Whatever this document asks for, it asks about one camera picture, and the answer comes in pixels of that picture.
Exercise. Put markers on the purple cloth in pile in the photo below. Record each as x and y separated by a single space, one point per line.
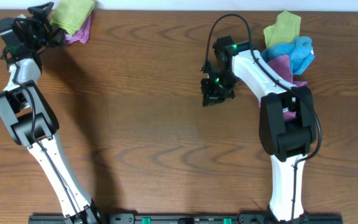
281 65

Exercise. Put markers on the blue cloth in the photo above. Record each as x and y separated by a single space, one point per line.
300 53

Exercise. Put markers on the folded purple cloth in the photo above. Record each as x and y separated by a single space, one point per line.
82 35

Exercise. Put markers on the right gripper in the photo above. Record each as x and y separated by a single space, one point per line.
215 92

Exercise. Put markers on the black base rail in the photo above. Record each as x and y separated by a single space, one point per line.
243 218

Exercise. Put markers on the green cloth in pile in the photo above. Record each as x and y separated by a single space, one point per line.
285 29

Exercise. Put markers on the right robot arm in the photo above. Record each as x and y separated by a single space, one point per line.
287 126

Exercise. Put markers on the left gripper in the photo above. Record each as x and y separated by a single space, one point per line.
45 23

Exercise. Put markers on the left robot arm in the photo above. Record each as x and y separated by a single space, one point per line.
28 117

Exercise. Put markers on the green microfiber cloth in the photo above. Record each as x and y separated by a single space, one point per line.
70 15

